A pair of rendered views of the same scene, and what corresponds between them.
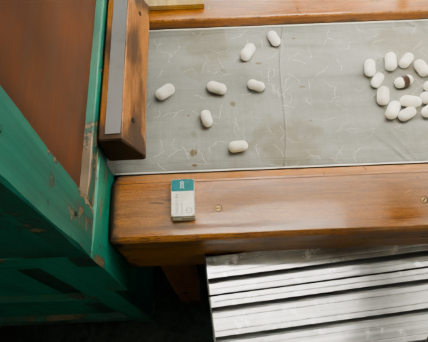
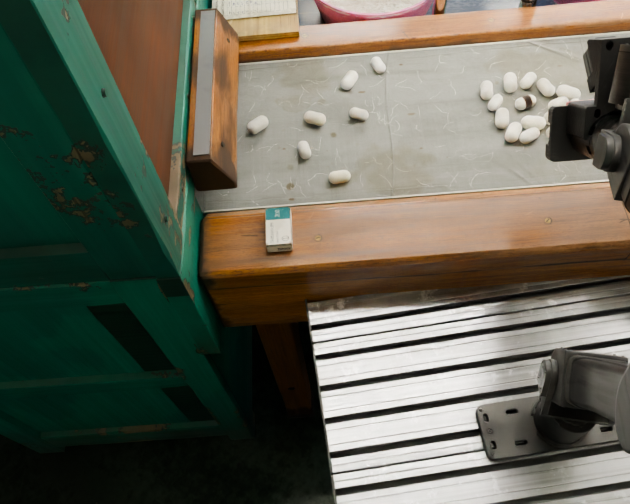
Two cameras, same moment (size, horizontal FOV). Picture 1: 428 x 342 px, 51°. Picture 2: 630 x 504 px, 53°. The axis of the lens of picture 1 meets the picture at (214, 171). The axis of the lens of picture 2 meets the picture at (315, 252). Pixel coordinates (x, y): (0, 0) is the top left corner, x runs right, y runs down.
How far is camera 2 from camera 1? 0.24 m
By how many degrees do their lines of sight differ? 6
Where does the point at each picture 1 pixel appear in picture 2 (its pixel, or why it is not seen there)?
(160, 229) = (254, 261)
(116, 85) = (204, 108)
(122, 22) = (209, 47)
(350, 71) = (466, 95)
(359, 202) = (474, 226)
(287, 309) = (401, 354)
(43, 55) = (134, 57)
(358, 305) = (482, 347)
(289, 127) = (397, 156)
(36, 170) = (131, 151)
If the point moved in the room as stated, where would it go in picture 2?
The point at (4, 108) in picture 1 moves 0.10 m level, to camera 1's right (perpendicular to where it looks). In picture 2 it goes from (107, 80) to (221, 72)
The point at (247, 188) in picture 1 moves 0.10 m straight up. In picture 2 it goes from (350, 217) to (349, 174)
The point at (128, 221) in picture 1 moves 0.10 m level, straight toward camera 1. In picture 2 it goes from (219, 255) to (257, 309)
